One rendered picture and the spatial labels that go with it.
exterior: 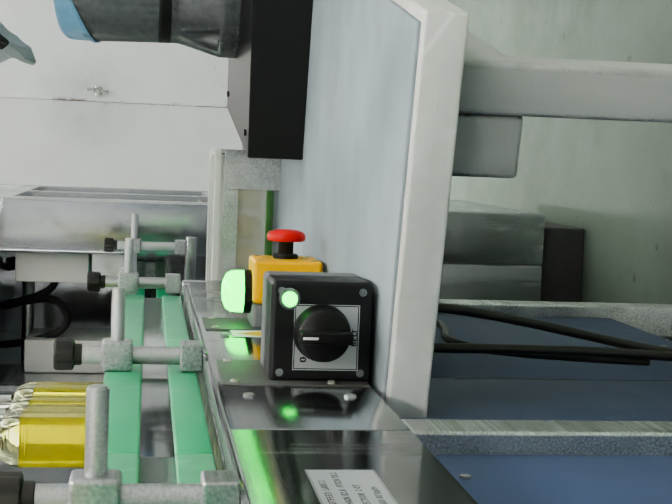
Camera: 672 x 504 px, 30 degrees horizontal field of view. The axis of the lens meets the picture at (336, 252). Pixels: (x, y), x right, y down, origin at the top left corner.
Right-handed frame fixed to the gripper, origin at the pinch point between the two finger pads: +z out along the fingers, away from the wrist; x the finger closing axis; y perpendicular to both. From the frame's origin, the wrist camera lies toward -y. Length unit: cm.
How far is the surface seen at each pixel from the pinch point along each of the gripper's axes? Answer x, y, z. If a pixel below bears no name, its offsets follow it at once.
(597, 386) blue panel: 77, -45, -9
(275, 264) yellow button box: 52, -22, -12
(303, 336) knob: 67, -33, -38
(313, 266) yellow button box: 53, -25, -9
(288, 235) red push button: 49, -24, -10
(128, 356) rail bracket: 58, -14, -31
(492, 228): 22, -9, 128
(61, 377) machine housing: 11, 77, 87
